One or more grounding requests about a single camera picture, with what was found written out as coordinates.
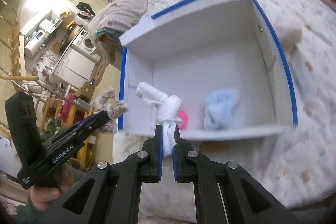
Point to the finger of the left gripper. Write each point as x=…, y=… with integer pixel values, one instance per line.
x=89, y=122

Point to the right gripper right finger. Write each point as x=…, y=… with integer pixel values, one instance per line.
x=225, y=193

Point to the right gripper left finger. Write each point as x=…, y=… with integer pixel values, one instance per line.
x=110, y=193

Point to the beige lace scrunchie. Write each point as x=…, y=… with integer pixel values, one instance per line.
x=107, y=100

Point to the white socks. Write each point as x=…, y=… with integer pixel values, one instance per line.
x=167, y=116

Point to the person's left hand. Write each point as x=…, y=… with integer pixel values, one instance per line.
x=43, y=197

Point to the white kitchen cabinet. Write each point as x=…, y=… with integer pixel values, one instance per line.
x=73, y=68

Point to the floral fleece bed blanket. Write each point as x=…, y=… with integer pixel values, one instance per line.
x=297, y=168

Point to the white washing machine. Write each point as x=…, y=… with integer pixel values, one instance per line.
x=83, y=43

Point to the pink round sponge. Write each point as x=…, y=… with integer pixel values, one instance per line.
x=184, y=118

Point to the light blue fluffy cloth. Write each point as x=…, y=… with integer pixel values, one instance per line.
x=219, y=106

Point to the white kitchen appliance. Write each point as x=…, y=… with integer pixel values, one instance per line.
x=34, y=44

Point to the rumpled beige duvet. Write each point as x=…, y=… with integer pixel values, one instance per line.
x=131, y=6

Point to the white box blue tape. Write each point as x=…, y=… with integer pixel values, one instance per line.
x=196, y=47

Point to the cream fluffy plush item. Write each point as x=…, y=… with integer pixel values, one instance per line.
x=289, y=34

